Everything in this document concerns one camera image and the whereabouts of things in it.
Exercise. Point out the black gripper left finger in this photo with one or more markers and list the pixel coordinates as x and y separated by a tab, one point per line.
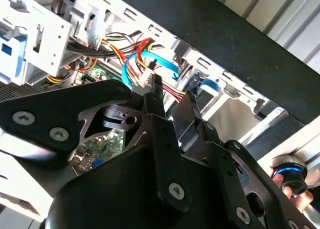
42	109

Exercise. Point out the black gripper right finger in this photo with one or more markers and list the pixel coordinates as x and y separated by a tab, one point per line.
237	176

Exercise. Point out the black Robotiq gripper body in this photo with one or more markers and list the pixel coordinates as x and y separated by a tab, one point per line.
120	199

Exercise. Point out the person's hand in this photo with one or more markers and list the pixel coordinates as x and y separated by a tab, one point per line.
303	201

